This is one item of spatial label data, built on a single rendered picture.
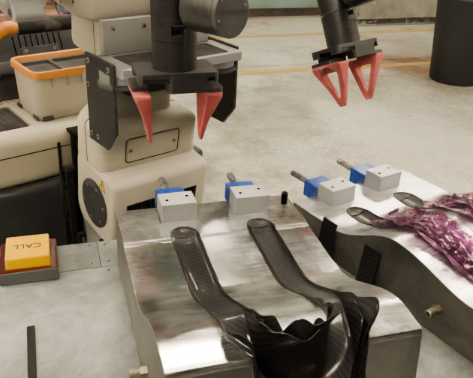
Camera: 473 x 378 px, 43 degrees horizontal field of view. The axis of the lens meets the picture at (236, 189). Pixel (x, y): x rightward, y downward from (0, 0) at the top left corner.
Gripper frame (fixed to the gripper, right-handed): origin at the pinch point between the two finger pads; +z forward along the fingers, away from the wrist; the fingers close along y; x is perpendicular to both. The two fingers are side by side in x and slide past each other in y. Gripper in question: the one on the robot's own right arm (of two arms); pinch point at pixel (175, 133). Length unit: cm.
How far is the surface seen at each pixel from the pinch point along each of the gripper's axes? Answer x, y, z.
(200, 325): -29.4, -3.5, 8.7
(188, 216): -2.1, 1.4, 11.7
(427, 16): 500, 373, 82
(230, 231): -6.3, 6.2, 12.4
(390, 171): 8.3, 39.2, 13.0
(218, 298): -19.4, 1.0, 13.3
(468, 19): 297, 269, 45
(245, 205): -2.0, 9.6, 11.0
